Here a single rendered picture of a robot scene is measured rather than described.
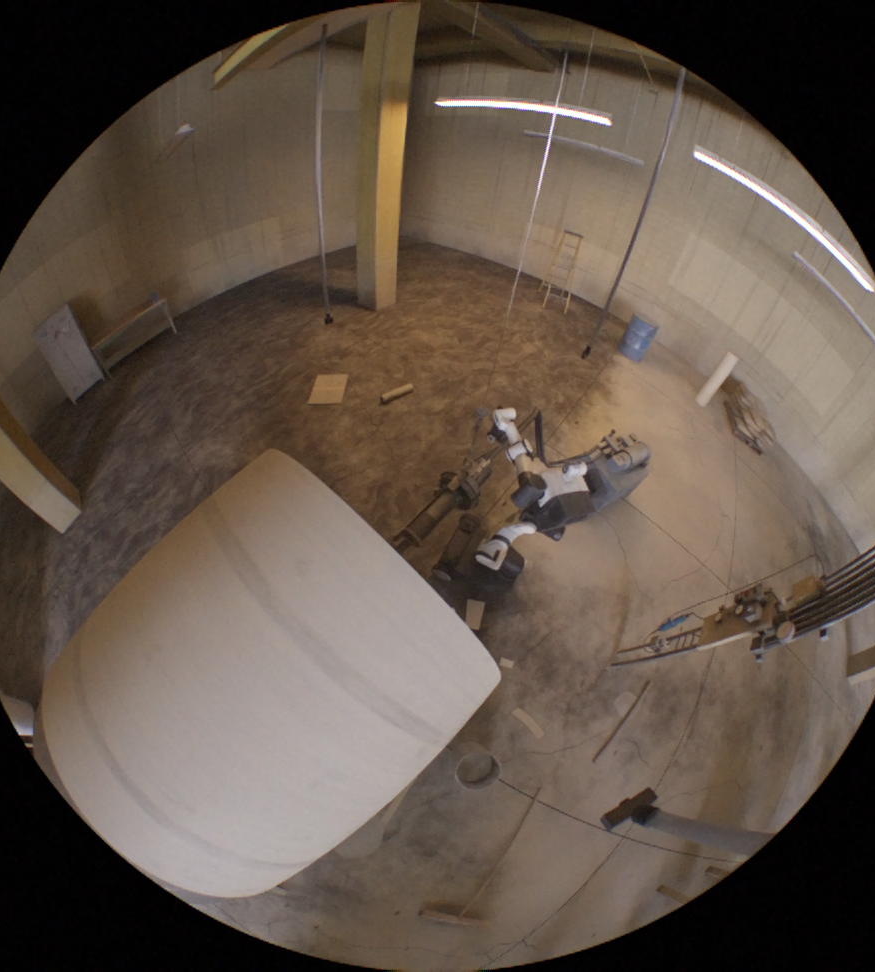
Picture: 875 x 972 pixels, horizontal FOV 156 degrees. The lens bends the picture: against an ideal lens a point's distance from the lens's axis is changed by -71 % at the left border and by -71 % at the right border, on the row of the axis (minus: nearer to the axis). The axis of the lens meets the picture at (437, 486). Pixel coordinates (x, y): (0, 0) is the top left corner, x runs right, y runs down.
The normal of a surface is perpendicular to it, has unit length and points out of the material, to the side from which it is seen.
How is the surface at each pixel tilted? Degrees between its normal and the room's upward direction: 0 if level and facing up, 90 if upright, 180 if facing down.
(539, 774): 0
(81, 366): 90
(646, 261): 90
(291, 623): 11
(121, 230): 90
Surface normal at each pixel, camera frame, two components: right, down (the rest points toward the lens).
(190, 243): 0.76, 0.58
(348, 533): 0.19, -0.47
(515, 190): -0.64, 0.61
